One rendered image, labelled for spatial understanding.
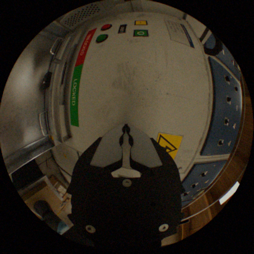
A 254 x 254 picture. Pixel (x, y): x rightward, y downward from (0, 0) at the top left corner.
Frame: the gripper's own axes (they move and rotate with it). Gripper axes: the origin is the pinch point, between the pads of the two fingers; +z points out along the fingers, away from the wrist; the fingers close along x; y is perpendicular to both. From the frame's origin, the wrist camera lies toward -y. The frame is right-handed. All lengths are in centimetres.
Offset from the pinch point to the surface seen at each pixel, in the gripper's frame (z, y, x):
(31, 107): 4.1, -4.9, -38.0
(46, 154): 25, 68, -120
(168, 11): 14, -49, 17
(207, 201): -155, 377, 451
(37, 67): 8.9, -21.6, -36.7
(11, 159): -16.2, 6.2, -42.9
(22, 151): -9.0, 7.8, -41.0
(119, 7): 17, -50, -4
